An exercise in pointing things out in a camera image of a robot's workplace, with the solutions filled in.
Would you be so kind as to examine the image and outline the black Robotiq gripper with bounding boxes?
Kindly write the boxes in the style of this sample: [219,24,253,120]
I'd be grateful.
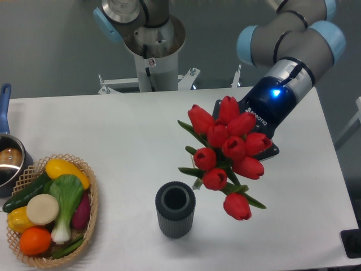
[212,76,297,161]

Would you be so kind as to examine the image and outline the red tulip bouquet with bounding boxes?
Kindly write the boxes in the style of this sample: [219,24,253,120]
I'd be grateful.
[179,96,272,220]

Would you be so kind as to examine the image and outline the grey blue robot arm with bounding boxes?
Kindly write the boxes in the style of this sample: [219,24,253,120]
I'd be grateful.
[93,1,346,138]

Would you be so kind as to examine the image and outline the dark grey ribbed vase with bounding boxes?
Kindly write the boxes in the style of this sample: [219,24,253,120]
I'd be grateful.
[155,181,196,239]

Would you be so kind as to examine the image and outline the black box at table edge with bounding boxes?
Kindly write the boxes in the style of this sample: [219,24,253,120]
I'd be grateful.
[340,229,360,259]

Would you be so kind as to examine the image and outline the purple sweet potato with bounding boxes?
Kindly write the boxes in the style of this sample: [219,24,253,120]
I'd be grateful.
[71,193,91,230]

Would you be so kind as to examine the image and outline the green bok choy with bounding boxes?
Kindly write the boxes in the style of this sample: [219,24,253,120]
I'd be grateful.
[49,174,83,244]

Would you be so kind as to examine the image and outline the yellow squash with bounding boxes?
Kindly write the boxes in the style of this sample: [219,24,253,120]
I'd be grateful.
[45,158,90,190]

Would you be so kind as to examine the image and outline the dark green cucumber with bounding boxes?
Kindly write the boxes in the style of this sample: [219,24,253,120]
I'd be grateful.
[2,172,51,213]

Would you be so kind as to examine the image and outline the beige round disc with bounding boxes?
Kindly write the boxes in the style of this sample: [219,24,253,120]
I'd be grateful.
[26,194,59,226]

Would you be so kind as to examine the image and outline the green onion stalk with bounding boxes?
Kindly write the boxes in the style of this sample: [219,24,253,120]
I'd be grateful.
[51,235,84,259]

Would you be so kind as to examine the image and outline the orange fruit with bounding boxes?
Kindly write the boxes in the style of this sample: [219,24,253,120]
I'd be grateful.
[19,227,51,256]

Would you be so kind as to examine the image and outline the yellow bell pepper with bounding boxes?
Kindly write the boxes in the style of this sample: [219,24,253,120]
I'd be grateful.
[7,206,35,233]

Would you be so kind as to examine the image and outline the white frame at right edge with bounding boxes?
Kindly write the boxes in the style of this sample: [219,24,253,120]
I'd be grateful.
[334,97,360,151]

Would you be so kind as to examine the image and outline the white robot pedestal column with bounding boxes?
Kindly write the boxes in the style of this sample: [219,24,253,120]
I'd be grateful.
[125,15,186,93]

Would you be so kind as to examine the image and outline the white metal base frame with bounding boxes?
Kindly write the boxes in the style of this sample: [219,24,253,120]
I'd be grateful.
[98,64,243,95]

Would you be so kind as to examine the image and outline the blue handled saucepan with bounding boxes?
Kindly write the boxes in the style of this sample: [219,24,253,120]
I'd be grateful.
[1,83,33,198]

